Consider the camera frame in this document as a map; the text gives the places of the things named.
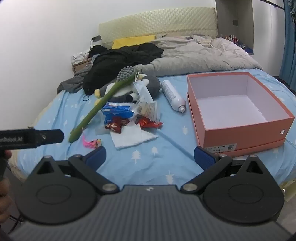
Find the orange-rimmed white cardboard box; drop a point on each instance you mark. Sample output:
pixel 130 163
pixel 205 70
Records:
pixel 242 136

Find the blue printed bed sheet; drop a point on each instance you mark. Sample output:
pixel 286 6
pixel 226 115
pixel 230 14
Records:
pixel 150 162

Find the clear plastic bag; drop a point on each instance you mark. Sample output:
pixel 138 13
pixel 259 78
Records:
pixel 148 109

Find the black clothing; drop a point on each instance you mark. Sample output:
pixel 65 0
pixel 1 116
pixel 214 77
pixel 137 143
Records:
pixel 111 62

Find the grey penguin plush toy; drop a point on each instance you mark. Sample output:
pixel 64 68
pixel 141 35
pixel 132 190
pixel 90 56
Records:
pixel 150 84

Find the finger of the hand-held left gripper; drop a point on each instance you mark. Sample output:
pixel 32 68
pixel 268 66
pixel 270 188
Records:
pixel 49 137

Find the person's left hand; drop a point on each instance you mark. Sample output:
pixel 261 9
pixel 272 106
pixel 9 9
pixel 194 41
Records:
pixel 4 199

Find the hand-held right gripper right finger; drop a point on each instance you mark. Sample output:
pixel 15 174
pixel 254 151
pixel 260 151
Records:
pixel 204 158

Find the blue curtain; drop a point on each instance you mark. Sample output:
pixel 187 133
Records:
pixel 289 46

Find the white spray bottle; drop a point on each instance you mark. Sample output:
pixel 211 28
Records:
pixel 171 93

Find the white plastic bag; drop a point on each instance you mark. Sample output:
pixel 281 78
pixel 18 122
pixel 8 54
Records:
pixel 78 56

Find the cream padded headboard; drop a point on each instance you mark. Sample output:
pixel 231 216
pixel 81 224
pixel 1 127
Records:
pixel 157 23

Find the dark grey cloth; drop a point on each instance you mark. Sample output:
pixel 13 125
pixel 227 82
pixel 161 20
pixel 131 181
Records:
pixel 69 84

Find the row of small bottles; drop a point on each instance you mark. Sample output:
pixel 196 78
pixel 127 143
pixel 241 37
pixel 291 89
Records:
pixel 231 38

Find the black wall charger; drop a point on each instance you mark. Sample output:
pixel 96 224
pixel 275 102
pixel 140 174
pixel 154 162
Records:
pixel 96 38

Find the red snack packet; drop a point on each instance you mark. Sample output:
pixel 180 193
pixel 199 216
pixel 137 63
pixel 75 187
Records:
pixel 149 123
pixel 114 126

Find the grey duvet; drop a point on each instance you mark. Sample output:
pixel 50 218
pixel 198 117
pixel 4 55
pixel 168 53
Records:
pixel 196 55

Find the white tissue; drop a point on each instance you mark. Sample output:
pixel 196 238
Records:
pixel 129 138

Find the green giant toothbrush toy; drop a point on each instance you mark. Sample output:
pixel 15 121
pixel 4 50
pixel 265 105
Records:
pixel 89 119

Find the yellow pillow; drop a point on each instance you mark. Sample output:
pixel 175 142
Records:
pixel 131 41

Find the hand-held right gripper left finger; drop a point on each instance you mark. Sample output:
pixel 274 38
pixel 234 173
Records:
pixel 97 156

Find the brown cardboard box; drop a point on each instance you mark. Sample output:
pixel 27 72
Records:
pixel 79 67

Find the blue snack packet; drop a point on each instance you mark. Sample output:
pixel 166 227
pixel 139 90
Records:
pixel 115 111

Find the pink small toy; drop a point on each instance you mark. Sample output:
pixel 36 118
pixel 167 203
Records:
pixel 91 143

